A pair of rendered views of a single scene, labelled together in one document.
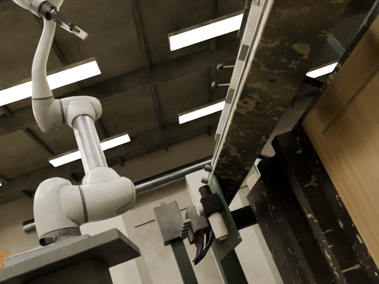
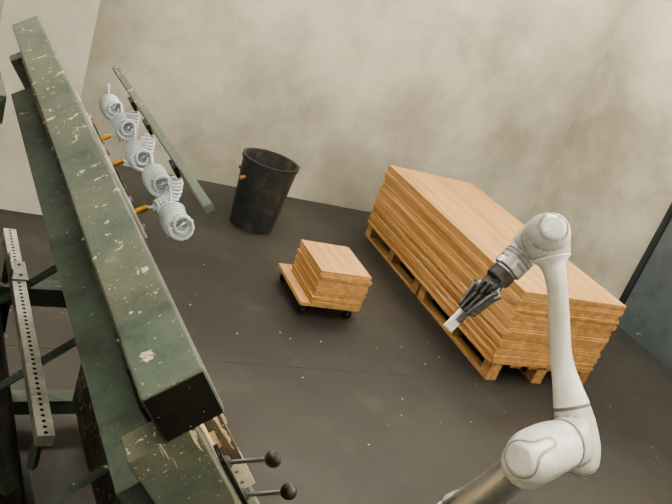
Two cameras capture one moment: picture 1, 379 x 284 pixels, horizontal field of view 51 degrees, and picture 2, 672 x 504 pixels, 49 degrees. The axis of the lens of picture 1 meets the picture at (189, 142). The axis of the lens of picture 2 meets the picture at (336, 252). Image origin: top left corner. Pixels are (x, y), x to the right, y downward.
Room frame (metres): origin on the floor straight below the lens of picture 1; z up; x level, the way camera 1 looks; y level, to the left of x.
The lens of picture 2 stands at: (3.07, -0.81, 2.51)
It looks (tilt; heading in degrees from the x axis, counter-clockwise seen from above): 21 degrees down; 158
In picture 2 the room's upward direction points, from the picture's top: 20 degrees clockwise
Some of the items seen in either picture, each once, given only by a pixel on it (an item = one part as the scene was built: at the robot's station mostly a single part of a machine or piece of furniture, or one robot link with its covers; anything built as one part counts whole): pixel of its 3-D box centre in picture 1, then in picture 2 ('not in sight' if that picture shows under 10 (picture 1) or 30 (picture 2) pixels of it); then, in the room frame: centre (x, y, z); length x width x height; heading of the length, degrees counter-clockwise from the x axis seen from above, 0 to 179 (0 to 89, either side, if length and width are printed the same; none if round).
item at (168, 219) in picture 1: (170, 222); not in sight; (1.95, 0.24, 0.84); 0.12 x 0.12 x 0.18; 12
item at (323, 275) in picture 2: not in sight; (322, 277); (-1.81, 1.14, 0.20); 0.61 x 0.51 x 0.40; 7
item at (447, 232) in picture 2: not in sight; (476, 265); (-2.29, 2.69, 0.39); 2.46 x 1.04 x 0.78; 7
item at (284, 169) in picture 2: not in sight; (260, 192); (-3.08, 0.79, 0.33); 0.54 x 0.54 x 0.65
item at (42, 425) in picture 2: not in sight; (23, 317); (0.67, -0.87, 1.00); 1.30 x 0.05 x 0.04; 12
